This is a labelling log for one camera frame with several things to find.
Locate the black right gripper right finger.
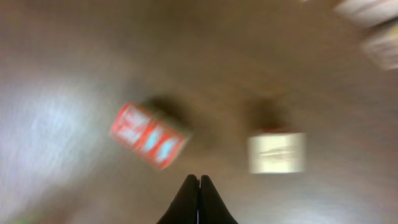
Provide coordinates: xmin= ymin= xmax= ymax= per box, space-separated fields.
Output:
xmin=198 ymin=175 xmax=238 ymax=224

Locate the red I wooden block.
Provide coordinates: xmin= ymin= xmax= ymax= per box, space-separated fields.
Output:
xmin=134 ymin=119 xmax=192 ymax=170

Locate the blue M ice cream block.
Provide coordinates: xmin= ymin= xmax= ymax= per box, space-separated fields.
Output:
xmin=248 ymin=130 xmax=307 ymax=174

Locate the green V wooden block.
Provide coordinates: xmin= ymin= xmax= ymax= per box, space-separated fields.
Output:
xmin=333 ymin=0 xmax=397 ymax=28

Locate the red Y wooden block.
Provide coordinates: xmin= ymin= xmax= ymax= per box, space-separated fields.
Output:
xmin=109 ymin=102 xmax=154 ymax=150

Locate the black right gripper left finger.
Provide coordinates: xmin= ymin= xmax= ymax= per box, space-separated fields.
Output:
xmin=157 ymin=174 xmax=200 ymax=224

